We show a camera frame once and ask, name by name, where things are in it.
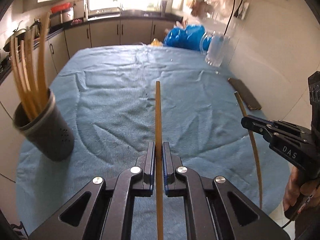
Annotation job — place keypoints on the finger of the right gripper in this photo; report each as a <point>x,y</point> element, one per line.
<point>266,128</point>

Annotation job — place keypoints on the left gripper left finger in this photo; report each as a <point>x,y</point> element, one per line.
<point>146,181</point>

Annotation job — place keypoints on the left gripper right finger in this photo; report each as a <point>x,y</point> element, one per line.
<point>173,187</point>

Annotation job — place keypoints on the wooden chopstick five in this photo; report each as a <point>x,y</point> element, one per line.
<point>159,169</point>

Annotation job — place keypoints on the wooden chopstick six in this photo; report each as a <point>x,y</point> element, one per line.
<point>255,151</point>

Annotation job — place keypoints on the wooden chopstick seven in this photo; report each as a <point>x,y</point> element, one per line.
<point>41,75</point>

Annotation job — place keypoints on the wooden chopstick four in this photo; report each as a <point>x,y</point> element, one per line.
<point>35,59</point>

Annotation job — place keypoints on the wooden chopstick one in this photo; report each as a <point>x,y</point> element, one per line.
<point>15,69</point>

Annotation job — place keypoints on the wooden chopstick three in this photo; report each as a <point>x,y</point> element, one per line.
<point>29,79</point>

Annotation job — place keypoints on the wooden chopstick two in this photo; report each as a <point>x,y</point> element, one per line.
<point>22,77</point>

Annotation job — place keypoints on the wooden chopstick ten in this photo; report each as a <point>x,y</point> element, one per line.
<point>32,36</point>

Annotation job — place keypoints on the wooden chopstick nine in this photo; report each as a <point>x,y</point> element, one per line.
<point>30,70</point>

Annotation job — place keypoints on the lower kitchen cabinets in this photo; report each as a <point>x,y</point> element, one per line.
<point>60,47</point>

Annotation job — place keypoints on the black smartphone gold case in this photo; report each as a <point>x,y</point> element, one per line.
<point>245,94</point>

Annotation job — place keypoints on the blue towel table cover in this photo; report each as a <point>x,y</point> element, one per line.
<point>107,97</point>

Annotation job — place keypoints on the clear glass mug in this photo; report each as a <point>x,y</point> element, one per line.
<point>214,46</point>

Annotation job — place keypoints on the dark grey utensil holder cup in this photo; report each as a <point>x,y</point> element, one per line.
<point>48,131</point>

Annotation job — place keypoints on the blue plastic bag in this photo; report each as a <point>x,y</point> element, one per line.
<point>188,38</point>

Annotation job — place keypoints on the yellow plastic bag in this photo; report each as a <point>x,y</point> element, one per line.
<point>156,42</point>

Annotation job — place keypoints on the rice cooker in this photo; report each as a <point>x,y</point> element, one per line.
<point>62,16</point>

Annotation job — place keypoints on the black wok with lid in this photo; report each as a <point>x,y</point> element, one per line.
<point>20,33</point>

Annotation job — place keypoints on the red plastic basin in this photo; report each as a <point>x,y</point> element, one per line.
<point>60,7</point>

